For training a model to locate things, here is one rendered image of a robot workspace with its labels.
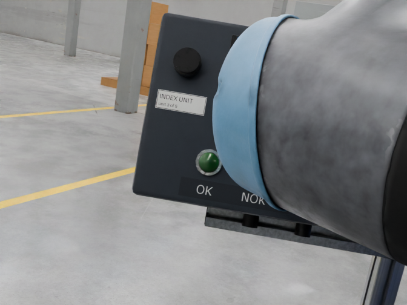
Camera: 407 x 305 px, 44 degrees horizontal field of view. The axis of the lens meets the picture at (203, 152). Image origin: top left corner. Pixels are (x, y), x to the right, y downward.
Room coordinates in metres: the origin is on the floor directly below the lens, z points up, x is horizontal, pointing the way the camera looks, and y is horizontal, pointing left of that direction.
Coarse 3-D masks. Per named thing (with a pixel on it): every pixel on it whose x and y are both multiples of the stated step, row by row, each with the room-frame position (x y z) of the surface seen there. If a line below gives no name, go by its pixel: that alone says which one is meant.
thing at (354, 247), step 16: (208, 208) 0.55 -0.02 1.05; (208, 224) 0.55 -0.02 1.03; (224, 224) 0.55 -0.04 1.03; (240, 224) 0.55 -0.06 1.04; (272, 224) 0.55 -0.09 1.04; (288, 224) 0.54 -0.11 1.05; (288, 240) 0.55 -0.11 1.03; (304, 240) 0.54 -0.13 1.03; (320, 240) 0.54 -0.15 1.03; (336, 240) 0.54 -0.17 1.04; (384, 256) 0.54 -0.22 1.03
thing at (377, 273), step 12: (372, 264) 0.56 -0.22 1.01; (384, 264) 0.54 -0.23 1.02; (396, 264) 0.54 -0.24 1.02; (372, 276) 0.55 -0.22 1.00; (384, 276) 0.54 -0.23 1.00; (396, 276) 0.54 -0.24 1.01; (372, 288) 0.54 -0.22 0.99; (384, 288) 0.55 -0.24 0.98; (396, 288) 0.54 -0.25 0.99; (360, 300) 0.57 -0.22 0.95; (372, 300) 0.54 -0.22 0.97; (384, 300) 0.54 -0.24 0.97
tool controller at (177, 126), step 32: (160, 32) 0.53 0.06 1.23; (192, 32) 0.52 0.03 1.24; (224, 32) 0.53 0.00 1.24; (160, 64) 0.52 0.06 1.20; (192, 64) 0.50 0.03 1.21; (160, 96) 0.51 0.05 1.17; (192, 96) 0.51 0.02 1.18; (160, 128) 0.50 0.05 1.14; (192, 128) 0.50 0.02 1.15; (160, 160) 0.49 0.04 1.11; (192, 160) 0.49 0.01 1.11; (160, 192) 0.48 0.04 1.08; (192, 192) 0.48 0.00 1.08; (224, 192) 0.48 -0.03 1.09; (256, 224) 0.53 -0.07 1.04
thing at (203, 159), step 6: (204, 150) 0.49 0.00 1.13; (210, 150) 0.49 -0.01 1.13; (198, 156) 0.49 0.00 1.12; (204, 156) 0.49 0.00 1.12; (210, 156) 0.48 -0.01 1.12; (216, 156) 0.49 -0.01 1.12; (198, 162) 0.49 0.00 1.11; (204, 162) 0.48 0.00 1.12; (210, 162) 0.48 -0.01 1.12; (216, 162) 0.48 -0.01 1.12; (198, 168) 0.49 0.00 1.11; (204, 168) 0.48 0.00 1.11; (210, 168) 0.48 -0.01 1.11; (216, 168) 0.49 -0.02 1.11; (204, 174) 0.49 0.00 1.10; (210, 174) 0.49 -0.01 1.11
